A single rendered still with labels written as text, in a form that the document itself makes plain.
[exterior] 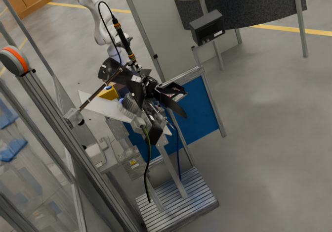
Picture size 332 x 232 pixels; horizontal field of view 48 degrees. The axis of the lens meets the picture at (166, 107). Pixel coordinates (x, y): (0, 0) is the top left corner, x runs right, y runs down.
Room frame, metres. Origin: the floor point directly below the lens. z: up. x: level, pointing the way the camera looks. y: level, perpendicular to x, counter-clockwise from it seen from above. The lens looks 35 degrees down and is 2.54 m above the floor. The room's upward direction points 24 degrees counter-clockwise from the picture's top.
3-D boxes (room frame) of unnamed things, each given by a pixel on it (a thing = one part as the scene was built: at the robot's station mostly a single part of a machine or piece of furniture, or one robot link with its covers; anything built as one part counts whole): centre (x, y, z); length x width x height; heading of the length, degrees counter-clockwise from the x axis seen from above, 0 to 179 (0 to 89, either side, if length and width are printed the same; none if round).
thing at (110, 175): (2.19, 0.61, 0.42); 0.04 x 0.04 x 0.83; 6
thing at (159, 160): (2.20, 0.28, 0.56); 0.19 x 0.04 x 0.04; 96
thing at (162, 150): (2.22, 0.17, 0.46); 0.09 x 0.04 x 0.91; 6
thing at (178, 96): (2.57, -0.07, 0.85); 0.22 x 0.17 x 0.07; 110
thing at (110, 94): (2.69, 0.41, 1.02); 0.16 x 0.10 x 0.11; 96
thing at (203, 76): (2.77, -0.41, 0.39); 0.04 x 0.04 x 0.78; 6
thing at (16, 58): (1.89, 0.62, 1.88); 0.17 x 0.15 x 0.16; 6
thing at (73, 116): (1.95, 0.55, 1.39); 0.10 x 0.07 x 0.08; 131
